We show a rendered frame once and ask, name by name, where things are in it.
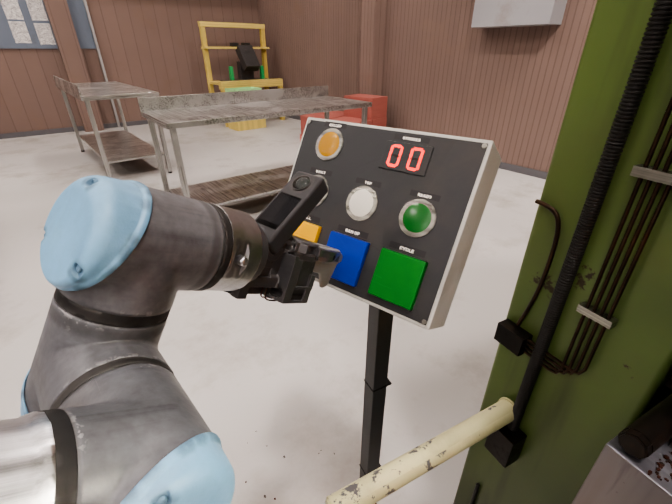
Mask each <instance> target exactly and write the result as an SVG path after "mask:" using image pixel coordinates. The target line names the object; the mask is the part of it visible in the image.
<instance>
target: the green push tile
mask: <svg viewBox="0 0 672 504"><path fill-rule="evenodd" d="M427 266H428V262H426V261H423V260H420V259H417V258H414V257H411V256H408V255H405V254H402V253H398V252H395V251H392V250H389V249H386V248H382V250H381V253H380V256H379V259H378V262H377V265H376V268H375V271H374V274H373V277H372V280H371V283H370V286H369V289H368V293H369V294H371V295H374V296H376V297H378V298H381V299H383V300H385V301H388V302H390V303H393V304H395V305H397V306H400V307H402V308H405V309H407V310H413V307H414V304H415V301H416V298H417V295H418V292H419V289H420V286H421V284H422V281H423V278H424V275H425V272H426V269H427Z"/></svg>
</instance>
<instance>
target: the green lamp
mask: <svg viewBox="0 0 672 504"><path fill-rule="evenodd" d="M430 222H431V212H430V210H429V208H428V207H427V206H426V205H424V204H420V203H416V204H412V205H411V206H409V207H408V208H407V209H406V210H405V212H404V214H403V224H404V226H405V228H406V229H407V230H408V231H410V232H413V233H419V232H422V231H424V230H425V229H426V228H427V227H428V226H429V224H430Z"/></svg>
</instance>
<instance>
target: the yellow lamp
mask: <svg viewBox="0 0 672 504"><path fill-rule="evenodd" d="M338 147H339V137H338V135H337V134H336V133H335V132H328V133H326V134H324V135H323V136H322V137H321V139H320V141H319V145H318V149H319V152H320V154H321V155H323V156H326V157H327V156H331V155H333V154H334V153H335V152H336V151H337V149H338Z"/></svg>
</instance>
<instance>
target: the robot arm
mask: <svg viewBox="0 0 672 504"><path fill-rule="evenodd" d="M327 192H328V187H327V185H326V183H325V180H324V178H322V177H318V176H315V175H312V174H308V173H305V172H301V171H298V172H297V173H296V174H295V175H294V176H293V177H292V178H291V179H290V181H289V182H288V183H287V184H286V185H285V186H284V187H283V188H282V190H281V191H280V192H279V193H278V194H277V195H276V196H275V197H274V199H273V200H272V201H271V202H270V203H269V204H268V205H267V206H266V207H265V209H264V210H263V211H262V212H261V213H260V214H259V215H258V216H257V218H256V219H255V220H254V219H253V217H252V216H250V215H249V214H248V213H246V212H243V211H240V210H236V209H232V208H229V207H225V206H221V205H217V204H214V203H208V202H204V201H200V200H196V199H193V198H189V197H185V196H181V195H178V194H174V193H170V192H166V191H162V190H159V189H155V188H151V187H147V186H146V185H145V184H143V183H141V182H138V181H133V180H119V179H115V178H110V177H106V176H100V175H91V176H86V177H83V178H80V179H78V180H76V181H74V182H73V183H72V184H70V185H69V186H68V187H67V188H66V189H65V190H64V191H63V192H62V193H61V194H60V196H59V197H58V198H57V200H56V202H55V203H54V205H53V207H52V209H51V211H50V213H49V215H48V217H47V220H46V223H45V226H44V231H45V234H44V239H43V240H42V241H41V245H40V263H41V269H42V272H43V274H44V276H45V278H46V280H47V281H48V282H49V283H50V284H52V285H53V286H54V287H56V289H55V292H54V295H53V298H52V301H51V304H50V308H49V311H48V314H47V317H46V320H45V323H44V327H43V330H42V333H41V336H40V339H39V343H38V346H37V349H36V352H35V355H34V358H33V362H32V365H31V368H30V369H29V371H28V372H27V374H26V376H25V378H24V381H23V384H22V388H21V404H20V414H21V416H20V417H18V418H12V419H4V420H0V504H231V501H232V499H233V495H234V490H235V474H234V470H233V467H232V465H231V463H230V461H229V460H228V458H227V456H226V454H225V453H224V451H223V449H222V444H221V440H220V438H219V436H218V435H217V434H216V433H213V432H211V430H210V429H209V427H208V425H207V424H206V422H205V421H204V419H203V418H202V416H201V415H200V413H199V412H198V410H197V409H196V407H195V406H194V404H193V403H192V401H191V400H190V398H189V397H188V395H187V394H186V392H185V391H184V389H183V388H182V386H181V384H180V383H179V381H178V380H177V378H176V377H175V376H174V373H173V371H172V369H171V368H170V366H169V365H168V363H167V362H166V360H165V359H164V358H163V356H162V355H161V353H160V352H159V350H158V344H159V341H160V338H161V335H162V332H163V330H164V327H165V324H166V321H167V318H168V316H169V313H170V310H171V308H172V306H173V303H174V300H175V297H176V294H177V292H178V291H203V290H209V291H224V292H227V293H229V294H230V295H231V296H233V297H234V298H236V299H246V297H247V294H260V296H261V297H262V298H265V299H266V300H267V301H274V302H275V301H278V302H280V303H282V304H292V303H307V301H308V298H309V295H310V292H311V290H312V287H313V284H314V281H315V278H316V276H315V275H313V274H312V273H313V272H315V273H318V274H319V286H320V287H321V288H324V287H325V286H327V284H328V283H329V280H330V278H331V276H332V274H333V272H334V270H335V267H336V265H337V264H338V263H340V262H341V261H342V258H343V256H342V254H341V252H340V251H339V250H338V249H335V248H332V247H329V246H325V245H322V244H319V243H315V242H311V241H308V240H306V239H303V238H300V237H298V236H295V235H293V233H294V232H295V231H296V230H297V229H298V227H299V226H300V225H301V224H302V223H303V221H304V220H305V219H306V218H307V216H308V215H309V214H310V213H311V212H312V210H313V209H314V208H315V207H316V206H317V204H318V203H319V202H320V201H321V199H322V198H323V197H324V196H325V195H326V193H327ZM262 295H264V296H262ZM267 298H270V299H274V300H270V299H267Z"/></svg>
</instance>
